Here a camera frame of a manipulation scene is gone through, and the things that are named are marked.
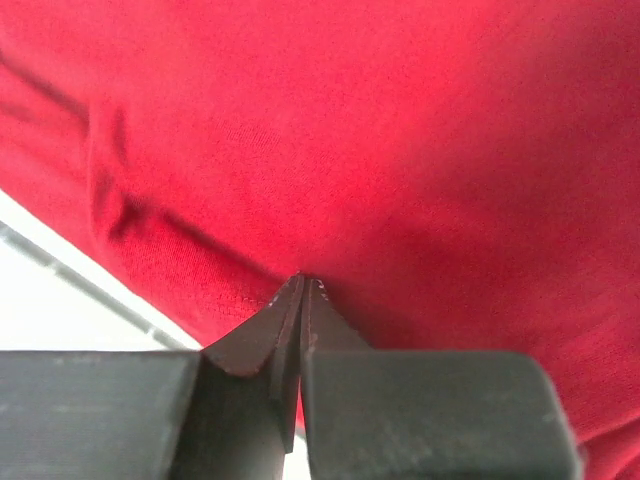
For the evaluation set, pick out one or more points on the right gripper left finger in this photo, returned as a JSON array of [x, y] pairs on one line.
[[224, 412]]

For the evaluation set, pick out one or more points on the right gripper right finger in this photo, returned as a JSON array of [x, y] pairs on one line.
[[410, 414]]

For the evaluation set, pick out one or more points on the red t shirt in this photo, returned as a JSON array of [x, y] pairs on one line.
[[459, 174]]

